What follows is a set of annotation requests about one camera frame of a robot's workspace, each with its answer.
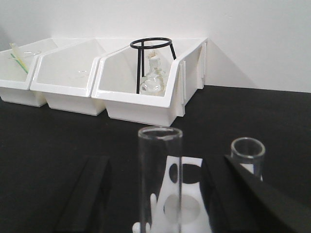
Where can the right white storage bin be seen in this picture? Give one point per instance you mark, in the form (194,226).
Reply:
(116,82)

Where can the clear glass test tube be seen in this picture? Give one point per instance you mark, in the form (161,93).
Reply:
(160,179)
(249,152)

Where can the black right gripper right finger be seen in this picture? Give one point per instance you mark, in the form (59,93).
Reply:
(238,202)

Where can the yellow green plastic pipette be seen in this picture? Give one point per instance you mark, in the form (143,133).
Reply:
(17,54)

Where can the left white storage bin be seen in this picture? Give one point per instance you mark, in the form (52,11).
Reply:
(14,82)

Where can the glass flask under tripod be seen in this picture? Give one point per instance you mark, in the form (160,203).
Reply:
(153,82)

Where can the white storage bin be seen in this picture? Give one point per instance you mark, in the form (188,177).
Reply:
(14,82)
(116,82)
(66,77)

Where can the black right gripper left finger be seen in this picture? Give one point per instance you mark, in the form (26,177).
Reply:
(85,211)

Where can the white test tube rack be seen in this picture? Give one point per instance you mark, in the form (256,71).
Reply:
(195,196)

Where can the middle white storage bin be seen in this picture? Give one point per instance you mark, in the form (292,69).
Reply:
(66,77)

